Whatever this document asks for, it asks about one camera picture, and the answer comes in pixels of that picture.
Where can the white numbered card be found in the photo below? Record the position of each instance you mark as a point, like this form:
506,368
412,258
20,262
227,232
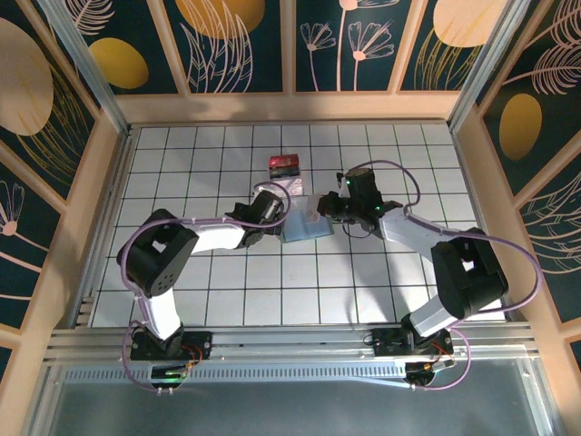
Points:
313,210

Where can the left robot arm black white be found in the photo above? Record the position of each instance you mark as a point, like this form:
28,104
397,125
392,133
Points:
213,238

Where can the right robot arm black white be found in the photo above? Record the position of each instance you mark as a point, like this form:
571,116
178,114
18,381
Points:
408,229

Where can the plain black card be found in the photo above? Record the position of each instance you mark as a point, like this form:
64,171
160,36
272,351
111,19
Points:
284,171

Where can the red card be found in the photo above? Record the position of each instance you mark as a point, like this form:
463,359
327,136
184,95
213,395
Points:
283,161

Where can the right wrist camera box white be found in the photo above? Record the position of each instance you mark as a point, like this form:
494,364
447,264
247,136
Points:
340,176

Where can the aluminium side rail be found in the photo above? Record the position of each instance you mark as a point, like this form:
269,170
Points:
469,181
119,181

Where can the aluminium mounting rail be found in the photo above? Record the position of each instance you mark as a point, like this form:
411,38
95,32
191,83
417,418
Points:
290,345

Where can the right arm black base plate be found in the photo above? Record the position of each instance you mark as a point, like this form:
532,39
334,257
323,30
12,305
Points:
386,343

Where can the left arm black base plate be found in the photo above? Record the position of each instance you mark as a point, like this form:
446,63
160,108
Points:
199,345

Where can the aluminium frame post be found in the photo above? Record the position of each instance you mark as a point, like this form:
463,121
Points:
488,61
93,77

